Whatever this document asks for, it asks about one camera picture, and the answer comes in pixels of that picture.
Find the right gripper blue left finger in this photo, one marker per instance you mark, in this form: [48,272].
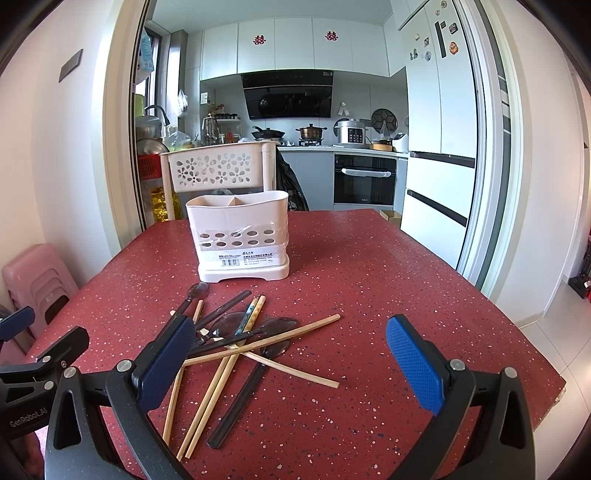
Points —
[79,445]

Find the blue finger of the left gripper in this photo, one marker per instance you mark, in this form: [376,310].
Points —
[16,322]
[64,351]

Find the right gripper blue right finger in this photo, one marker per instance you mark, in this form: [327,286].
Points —
[501,445]

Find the black handled metal spoon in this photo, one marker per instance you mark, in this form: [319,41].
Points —
[269,328]
[222,309]
[194,292]
[226,325]

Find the yellow patterned bamboo chopstick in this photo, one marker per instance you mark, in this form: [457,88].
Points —
[212,393]

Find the blue patterned bamboo chopstick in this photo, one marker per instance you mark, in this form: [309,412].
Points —
[246,316]

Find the kitchen faucet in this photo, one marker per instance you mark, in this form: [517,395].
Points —
[158,111]

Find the pink plastic stool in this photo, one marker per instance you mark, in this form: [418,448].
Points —
[38,278]

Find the white plastic utensil holder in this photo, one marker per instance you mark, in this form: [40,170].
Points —
[240,236]

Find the cardboard box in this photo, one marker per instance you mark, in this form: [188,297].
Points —
[392,217]

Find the white perforated plastic chair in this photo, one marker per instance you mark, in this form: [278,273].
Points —
[242,165]

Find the white refrigerator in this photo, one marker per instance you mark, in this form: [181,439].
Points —
[442,130]

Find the black bag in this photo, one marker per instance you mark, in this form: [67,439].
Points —
[286,180]

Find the black wok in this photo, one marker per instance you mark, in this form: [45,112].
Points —
[261,134]

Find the black built-in oven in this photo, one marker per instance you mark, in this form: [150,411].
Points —
[364,180]

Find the copper cooking pot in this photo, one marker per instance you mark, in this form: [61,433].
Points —
[311,133]

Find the silver rice cooker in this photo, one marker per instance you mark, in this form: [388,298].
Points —
[351,133]

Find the black range hood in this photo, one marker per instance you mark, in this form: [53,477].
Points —
[291,93]

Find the grey wall switch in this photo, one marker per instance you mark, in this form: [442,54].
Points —
[70,65]

